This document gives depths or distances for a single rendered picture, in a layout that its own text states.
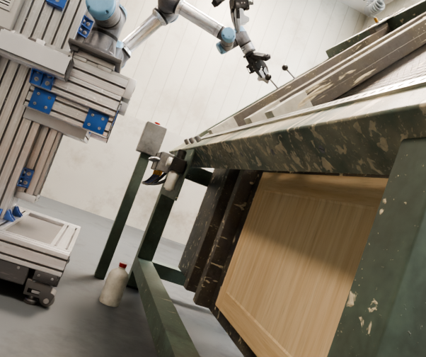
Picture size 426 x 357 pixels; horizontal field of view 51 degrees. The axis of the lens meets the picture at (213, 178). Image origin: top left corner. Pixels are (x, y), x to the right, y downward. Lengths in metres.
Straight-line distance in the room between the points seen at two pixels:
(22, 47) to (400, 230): 1.56
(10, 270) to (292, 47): 5.21
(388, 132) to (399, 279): 0.22
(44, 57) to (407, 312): 1.58
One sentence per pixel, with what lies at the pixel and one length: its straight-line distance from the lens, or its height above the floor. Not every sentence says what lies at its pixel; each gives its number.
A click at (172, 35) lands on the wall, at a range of 5.99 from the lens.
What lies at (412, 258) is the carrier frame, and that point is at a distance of 0.59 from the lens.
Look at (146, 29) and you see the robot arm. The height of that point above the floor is 1.41.
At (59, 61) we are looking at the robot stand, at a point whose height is 0.92.
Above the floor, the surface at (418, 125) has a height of 0.80.
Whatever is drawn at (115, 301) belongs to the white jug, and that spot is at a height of 0.03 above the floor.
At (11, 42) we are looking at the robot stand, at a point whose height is 0.92.
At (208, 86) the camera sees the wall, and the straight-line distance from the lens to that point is 5.93.
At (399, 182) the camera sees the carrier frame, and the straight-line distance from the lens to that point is 0.65.
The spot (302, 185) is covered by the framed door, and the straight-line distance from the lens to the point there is 1.41.
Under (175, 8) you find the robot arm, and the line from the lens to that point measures 2.58.
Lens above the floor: 0.61
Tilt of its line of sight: 3 degrees up
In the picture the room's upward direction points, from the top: 20 degrees clockwise
